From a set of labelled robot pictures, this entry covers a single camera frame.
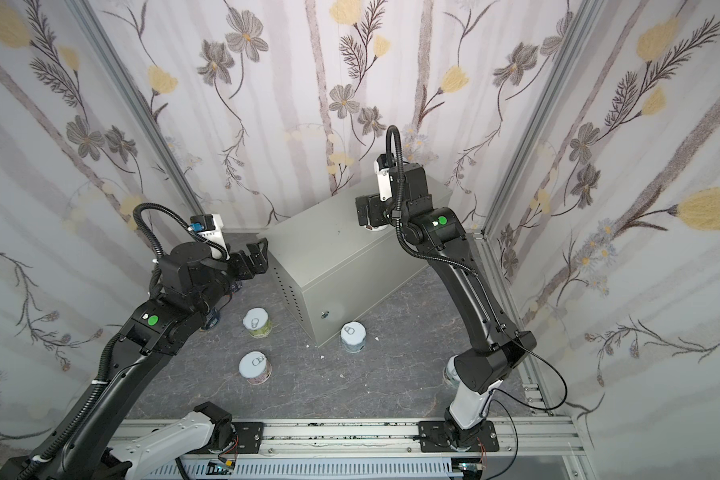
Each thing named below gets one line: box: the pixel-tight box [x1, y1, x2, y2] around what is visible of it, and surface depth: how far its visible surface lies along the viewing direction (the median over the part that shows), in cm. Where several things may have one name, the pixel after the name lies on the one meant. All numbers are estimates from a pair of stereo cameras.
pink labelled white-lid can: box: [238, 351, 272, 385], surface depth 83 cm
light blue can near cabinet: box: [340, 321, 367, 353], surface depth 89 cm
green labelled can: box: [242, 307, 273, 339], surface depth 92 cm
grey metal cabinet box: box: [257, 180, 452, 348], surface depth 75 cm
